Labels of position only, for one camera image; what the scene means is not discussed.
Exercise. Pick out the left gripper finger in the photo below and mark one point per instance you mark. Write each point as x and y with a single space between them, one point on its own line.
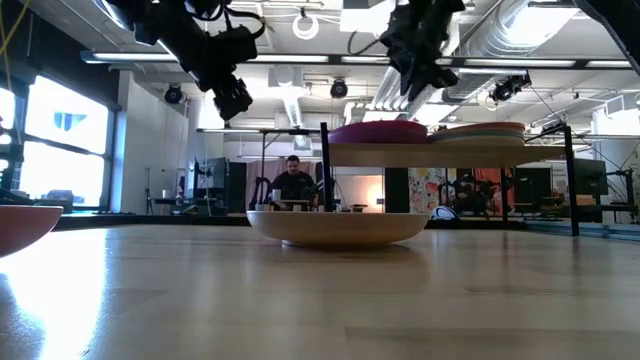
232 100

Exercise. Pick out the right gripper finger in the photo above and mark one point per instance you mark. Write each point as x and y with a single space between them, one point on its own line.
440 77
412 75

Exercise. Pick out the magenta plate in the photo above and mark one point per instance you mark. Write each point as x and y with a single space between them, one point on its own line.
377 129

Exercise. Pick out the cream white plate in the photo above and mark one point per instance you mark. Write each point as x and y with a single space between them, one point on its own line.
337 227

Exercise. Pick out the terracotta orange plate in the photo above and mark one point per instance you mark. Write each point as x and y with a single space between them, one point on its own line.
25 227

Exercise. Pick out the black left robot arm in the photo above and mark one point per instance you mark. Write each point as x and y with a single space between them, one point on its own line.
165 30

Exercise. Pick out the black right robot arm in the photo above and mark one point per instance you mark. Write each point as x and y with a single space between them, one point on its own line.
620 25

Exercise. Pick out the black round spotlight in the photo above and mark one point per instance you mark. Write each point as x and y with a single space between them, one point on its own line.
339 89
173 95
502 91

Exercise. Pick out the dark monitor on stand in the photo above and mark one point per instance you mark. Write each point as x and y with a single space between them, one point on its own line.
212 175

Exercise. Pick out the black rig crossbar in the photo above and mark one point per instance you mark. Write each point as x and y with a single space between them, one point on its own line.
335 59

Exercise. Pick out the tall black cabinet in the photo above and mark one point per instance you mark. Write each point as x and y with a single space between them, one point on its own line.
237 185

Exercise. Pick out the person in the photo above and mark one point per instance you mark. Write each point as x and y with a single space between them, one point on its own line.
295 185

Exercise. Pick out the orange curtain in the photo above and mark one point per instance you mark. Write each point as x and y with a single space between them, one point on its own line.
492 174

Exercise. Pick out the floral patterned panel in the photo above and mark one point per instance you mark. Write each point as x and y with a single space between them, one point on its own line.
425 190

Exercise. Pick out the black flat panel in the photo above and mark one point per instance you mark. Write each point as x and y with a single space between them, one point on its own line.
396 190

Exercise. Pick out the black and white ball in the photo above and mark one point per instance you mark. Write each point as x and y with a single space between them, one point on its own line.
442 214

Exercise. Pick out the dark square monitor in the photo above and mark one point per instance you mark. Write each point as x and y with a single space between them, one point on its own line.
597 177

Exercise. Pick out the black equipment case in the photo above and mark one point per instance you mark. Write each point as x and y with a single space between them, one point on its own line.
55 200

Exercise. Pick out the black metal rig frame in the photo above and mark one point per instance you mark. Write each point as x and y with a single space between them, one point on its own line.
235 130

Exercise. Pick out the silver ventilation duct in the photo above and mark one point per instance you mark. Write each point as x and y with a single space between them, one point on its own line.
490 45

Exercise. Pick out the wooden shelf black metal frame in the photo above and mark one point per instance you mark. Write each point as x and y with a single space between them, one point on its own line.
450 156

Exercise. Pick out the black aluminium table frame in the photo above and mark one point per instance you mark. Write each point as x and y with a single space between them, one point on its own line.
150 220

